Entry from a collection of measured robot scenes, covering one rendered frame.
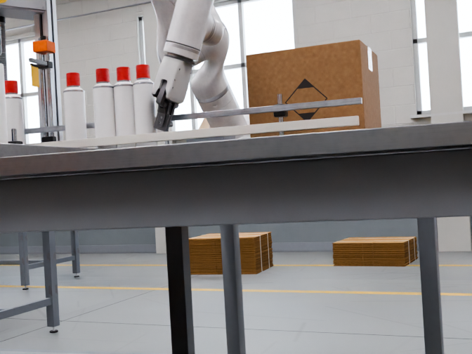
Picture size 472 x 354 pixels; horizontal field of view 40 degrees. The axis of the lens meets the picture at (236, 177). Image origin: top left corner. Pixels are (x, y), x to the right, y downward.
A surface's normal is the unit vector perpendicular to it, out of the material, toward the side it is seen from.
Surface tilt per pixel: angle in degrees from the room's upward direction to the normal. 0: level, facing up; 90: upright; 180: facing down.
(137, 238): 90
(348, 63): 90
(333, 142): 90
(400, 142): 90
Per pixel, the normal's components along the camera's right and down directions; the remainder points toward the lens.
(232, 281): -0.41, 0.02
